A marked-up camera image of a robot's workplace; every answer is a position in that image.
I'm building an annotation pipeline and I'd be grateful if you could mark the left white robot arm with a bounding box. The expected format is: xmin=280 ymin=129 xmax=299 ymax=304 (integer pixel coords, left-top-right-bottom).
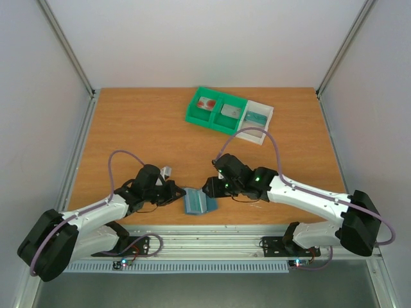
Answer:
xmin=17 ymin=164 xmax=186 ymax=282

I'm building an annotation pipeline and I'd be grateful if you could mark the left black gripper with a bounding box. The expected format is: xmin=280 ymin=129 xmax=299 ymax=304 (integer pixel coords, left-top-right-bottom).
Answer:
xmin=144 ymin=180 xmax=186 ymax=206

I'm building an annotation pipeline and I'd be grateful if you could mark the left side aluminium rail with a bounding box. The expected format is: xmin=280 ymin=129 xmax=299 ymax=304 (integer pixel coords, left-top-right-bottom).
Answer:
xmin=53 ymin=89 xmax=101 ymax=212

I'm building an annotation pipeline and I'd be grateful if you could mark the left green bin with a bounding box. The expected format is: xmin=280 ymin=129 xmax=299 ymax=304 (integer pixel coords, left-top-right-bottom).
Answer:
xmin=185 ymin=87 xmax=223 ymax=128

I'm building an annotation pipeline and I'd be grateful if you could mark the grey flower card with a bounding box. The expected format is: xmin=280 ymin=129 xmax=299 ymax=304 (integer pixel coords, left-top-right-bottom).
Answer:
xmin=221 ymin=104 xmax=241 ymax=119

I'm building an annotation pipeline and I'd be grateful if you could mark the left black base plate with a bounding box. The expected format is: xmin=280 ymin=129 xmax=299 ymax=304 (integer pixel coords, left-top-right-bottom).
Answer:
xmin=91 ymin=236 xmax=150 ymax=257

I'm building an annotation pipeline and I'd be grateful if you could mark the right side aluminium rail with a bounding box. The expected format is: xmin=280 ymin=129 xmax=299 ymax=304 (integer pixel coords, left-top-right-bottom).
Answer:
xmin=318 ymin=95 xmax=360 ymax=194

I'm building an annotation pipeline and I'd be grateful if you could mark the blue card holder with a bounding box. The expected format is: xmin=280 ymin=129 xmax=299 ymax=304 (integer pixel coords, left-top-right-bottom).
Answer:
xmin=184 ymin=187 xmax=218 ymax=216

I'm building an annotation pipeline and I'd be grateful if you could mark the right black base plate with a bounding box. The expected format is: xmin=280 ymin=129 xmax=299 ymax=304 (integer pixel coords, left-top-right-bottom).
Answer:
xmin=259 ymin=236 xmax=321 ymax=257

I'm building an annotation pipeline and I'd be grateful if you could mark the aluminium frame post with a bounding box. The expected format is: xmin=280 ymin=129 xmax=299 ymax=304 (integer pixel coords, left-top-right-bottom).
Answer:
xmin=36 ymin=0 xmax=95 ymax=98
xmin=315 ymin=0 xmax=377 ymax=99

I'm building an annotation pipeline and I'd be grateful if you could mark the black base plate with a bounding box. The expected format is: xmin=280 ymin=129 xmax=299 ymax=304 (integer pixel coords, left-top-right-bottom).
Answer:
xmin=91 ymin=236 xmax=150 ymax=257
xmin=259 ymin=236 xmax=321 ymax=257

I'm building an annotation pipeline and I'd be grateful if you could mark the left aluminium frame post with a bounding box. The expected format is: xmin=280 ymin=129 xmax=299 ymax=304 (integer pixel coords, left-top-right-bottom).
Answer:
xmin=36 ymin=0 xmax=95 ymax=98

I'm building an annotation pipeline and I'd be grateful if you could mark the teal card in bin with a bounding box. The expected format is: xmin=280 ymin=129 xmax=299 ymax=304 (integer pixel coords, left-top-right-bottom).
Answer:
xmin=244 ymin=111 xmax=267 ymax=126

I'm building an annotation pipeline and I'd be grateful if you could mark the grey slotted cable duct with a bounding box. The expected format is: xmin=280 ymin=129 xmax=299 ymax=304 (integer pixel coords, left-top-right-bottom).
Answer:
xmin=64 ymin=260 xmax=289 ymax=275

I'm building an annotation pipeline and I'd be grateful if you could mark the red circle card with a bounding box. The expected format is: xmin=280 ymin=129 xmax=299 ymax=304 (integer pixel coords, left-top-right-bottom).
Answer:
xmin=197 ymin=96 xmax=216 ymax=111

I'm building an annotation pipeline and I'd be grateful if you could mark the circuit board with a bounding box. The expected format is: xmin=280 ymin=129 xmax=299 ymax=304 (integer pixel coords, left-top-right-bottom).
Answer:
xmin=112 ymin=259 xmax=134 ymax=270
xmin=288 ymin=259 xmax=311 ymax=268

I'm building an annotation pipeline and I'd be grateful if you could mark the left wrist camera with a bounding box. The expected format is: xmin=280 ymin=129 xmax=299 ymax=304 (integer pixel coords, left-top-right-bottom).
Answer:
xmin=161 ymin=166 xmax=172 ymax=179

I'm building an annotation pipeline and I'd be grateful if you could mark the middle green bin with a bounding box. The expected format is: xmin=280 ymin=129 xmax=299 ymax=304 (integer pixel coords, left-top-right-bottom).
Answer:
xmin=210 ymin=93 xmax=247 ymax=135

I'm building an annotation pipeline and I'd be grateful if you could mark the left circuit board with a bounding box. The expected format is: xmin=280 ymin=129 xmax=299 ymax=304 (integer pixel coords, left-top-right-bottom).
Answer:
xmin=112 ymin=259 xmax=134 ymax=270

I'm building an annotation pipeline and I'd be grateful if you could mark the white bin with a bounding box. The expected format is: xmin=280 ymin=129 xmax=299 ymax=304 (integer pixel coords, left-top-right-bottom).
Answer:
xmin=236 ymin=100 xmax=274 ymax=145

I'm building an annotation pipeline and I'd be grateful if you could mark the right circuit board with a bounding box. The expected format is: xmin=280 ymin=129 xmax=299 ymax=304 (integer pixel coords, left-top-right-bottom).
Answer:
xmin=288 ymin=259 xmax=311 ymax=268

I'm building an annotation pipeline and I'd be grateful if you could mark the aluminium rail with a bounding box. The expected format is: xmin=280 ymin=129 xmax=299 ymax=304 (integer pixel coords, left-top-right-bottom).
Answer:
xmin=318 ymin=95 xmax=360 ymax=194
xmin=53 ymin=89 xmax=101 ymax=212
xmin=30 ymin=224 xmax=383 ymax=261

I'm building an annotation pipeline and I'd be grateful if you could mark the right aluminium frame post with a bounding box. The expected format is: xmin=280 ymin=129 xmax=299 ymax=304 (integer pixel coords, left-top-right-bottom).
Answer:
xmin=315 ymin=0 xmax=377 ymax=99

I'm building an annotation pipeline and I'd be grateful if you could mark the green bin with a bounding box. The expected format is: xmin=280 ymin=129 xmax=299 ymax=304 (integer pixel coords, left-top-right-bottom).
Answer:
xmin=210 ymin=93 xmax=247 ymax=135
xmin=185 ymin=87 xmax=223 ymax=128

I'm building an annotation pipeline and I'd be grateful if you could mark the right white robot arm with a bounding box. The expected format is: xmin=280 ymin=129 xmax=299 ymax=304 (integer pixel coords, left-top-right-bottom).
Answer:
xmin=202 ymin=154 xmax=381 ymax=257

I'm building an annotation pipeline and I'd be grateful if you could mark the front aluminium rail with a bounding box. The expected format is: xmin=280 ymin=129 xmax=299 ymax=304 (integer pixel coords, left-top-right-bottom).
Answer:
xmin=30 ymin=224 xmax=383 ymax=261

